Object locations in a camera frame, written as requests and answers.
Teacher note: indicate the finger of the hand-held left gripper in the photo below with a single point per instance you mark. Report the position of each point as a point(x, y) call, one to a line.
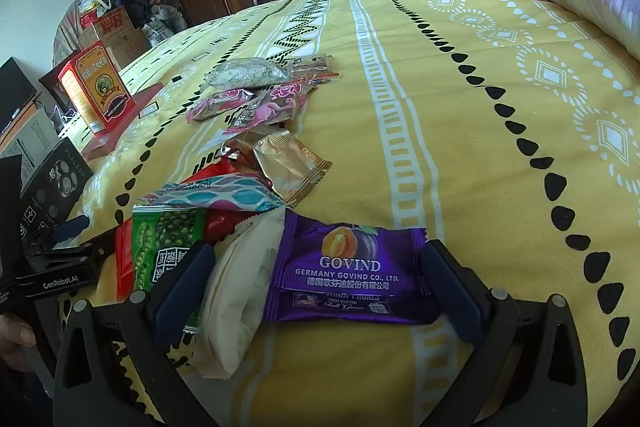
point(72, 228)
point(95, 248)

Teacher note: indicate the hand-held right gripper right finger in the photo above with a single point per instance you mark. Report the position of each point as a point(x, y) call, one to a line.
point(450, 294)

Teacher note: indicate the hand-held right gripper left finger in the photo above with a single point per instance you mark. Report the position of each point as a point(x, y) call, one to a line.
point(184, 294)

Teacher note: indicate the orange red snack packet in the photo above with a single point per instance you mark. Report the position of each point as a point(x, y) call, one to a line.
point(124, 262)

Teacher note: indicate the green pea snack packet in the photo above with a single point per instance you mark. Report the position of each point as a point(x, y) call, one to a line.
point(160, 247)

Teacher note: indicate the white soft snack packet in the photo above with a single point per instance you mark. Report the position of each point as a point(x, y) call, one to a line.
point(240, 297)

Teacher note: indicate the purple plum snack packet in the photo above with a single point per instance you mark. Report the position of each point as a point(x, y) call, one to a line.
point(350, 267)

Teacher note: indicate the teal patterned snack packet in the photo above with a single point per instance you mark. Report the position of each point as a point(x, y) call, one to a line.
point(225, 196)

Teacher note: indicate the brown foil snack packet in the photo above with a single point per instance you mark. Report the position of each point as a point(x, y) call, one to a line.
point(242, 147)

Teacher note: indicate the gold snack packet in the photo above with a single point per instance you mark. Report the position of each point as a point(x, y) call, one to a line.
point(292, 169)

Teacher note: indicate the pink flower snack packet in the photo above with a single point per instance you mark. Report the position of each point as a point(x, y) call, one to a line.
point(220, 104)

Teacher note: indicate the pink flamingo snack packet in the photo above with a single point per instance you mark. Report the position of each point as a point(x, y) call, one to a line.
point(272, 107)

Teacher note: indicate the grey speckled clear packet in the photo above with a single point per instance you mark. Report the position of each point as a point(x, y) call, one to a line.
point(245, 73)

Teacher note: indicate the person's left hand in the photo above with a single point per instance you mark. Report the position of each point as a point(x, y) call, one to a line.
point(17, 337)

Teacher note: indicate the black product box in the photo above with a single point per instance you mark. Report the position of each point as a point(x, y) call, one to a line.
point(55, 187)

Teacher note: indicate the grey box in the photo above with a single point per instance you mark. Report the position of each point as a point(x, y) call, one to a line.
point(27, 134)

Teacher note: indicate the flat red box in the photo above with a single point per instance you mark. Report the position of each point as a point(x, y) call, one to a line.
point(130, 127)

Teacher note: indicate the red box with green emblem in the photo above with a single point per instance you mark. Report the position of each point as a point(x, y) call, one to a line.
point(97, 87)

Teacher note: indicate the black screen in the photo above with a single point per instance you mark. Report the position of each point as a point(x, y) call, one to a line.
point(15, 92)

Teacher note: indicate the yellow patterned bedsheet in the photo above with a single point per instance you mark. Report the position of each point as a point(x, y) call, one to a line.
point(450, 132)

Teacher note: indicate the cardboard box with red print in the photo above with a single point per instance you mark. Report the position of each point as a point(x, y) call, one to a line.
point(117, 37)

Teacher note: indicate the black bag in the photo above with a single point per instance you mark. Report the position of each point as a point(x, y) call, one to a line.
point(140, 7)

